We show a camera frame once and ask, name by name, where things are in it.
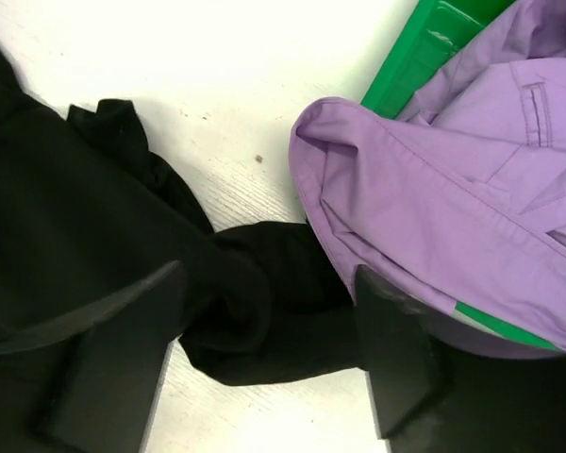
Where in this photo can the green plastic bin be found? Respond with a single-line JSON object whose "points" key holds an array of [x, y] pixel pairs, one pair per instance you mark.
{"points": [[435, 32]]}

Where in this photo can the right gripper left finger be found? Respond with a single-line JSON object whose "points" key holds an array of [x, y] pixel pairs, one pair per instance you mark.
{"points": [[87, 381]]}

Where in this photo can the black trousers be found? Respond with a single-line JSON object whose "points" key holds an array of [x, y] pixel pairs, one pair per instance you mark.
{"points": [[91, 220]]}

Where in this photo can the purple trousers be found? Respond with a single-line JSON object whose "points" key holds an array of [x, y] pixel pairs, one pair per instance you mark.
{"points": [[459, 202]]}

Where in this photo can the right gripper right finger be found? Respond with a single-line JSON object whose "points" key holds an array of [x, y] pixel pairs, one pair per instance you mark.
{"points": [[428, 396]]}

